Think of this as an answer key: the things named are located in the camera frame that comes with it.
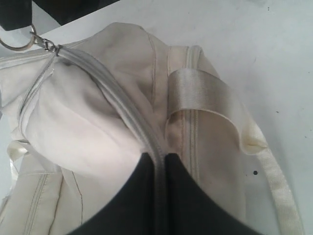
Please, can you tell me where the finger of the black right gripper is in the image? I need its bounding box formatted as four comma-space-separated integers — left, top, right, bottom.
50, 0, 123, 26
0, 0, 32, 31

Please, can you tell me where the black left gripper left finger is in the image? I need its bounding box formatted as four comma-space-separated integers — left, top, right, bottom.
71, 153, 159, 235

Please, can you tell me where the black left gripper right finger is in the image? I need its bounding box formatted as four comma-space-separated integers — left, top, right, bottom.
160, 153, 260, 235

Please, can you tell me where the cream fabric duffel bag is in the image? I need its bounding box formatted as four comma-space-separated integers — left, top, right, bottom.
0, 23, 304, 235

